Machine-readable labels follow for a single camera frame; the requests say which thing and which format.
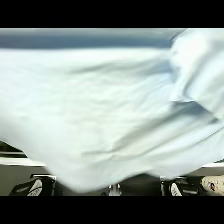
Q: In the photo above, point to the light blue shirt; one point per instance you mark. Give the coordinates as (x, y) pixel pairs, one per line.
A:
(100, 106)

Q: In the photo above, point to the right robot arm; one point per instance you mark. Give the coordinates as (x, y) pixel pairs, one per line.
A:
(196, 186)

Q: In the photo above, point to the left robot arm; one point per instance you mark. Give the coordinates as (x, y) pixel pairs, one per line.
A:
(31, 187)

